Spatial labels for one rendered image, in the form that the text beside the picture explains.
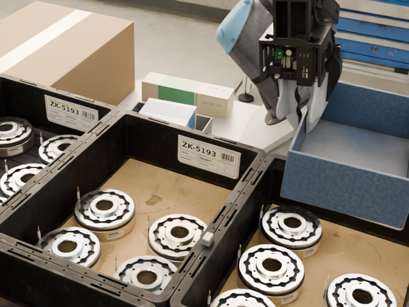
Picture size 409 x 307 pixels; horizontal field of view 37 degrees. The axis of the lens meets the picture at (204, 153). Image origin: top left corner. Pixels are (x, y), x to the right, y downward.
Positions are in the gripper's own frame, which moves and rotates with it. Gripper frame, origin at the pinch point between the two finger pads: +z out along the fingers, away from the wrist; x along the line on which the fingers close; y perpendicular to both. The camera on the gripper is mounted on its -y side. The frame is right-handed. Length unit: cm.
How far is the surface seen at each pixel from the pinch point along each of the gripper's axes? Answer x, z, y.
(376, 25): -14, 62, -195
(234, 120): -33, 38, -62
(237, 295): -7.9, 25.7, 8.5
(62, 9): -81, 12, -64
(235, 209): -11.2, 18.2, -1.7
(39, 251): -33.3, 15.4, 18.0
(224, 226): -11.9, 19.4, 1.2
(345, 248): 4.5, 30.5, -11.2
